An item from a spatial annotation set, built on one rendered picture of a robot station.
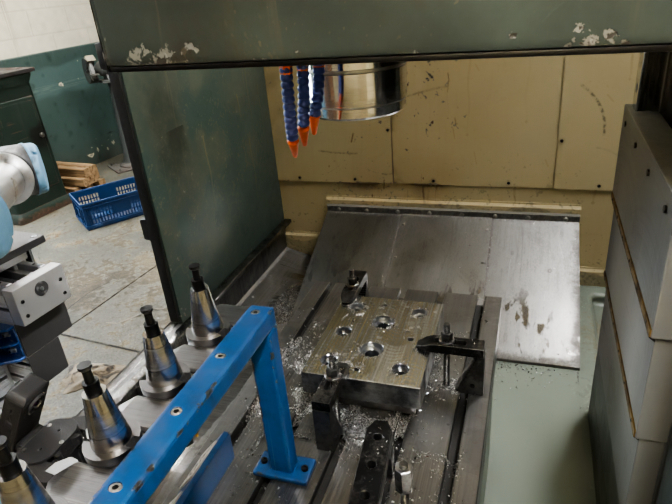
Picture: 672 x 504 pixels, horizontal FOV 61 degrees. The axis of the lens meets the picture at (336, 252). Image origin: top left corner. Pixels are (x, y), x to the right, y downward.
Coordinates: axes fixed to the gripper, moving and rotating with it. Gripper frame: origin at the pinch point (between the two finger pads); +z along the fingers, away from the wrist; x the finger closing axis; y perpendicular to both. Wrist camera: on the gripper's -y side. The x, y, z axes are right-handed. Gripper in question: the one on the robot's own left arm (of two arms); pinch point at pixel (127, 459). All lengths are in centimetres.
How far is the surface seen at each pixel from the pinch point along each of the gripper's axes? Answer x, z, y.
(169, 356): -10.8, 0.4, -6.3
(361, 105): -45, 17, -28
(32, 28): -418, -408, -28
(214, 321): -21.3, 0.5, -4.5
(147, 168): -79, -50, -7
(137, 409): -5.6, -2.0, -2.0
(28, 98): -331, -349, 20
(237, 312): -27.9, 0.2, -1.7
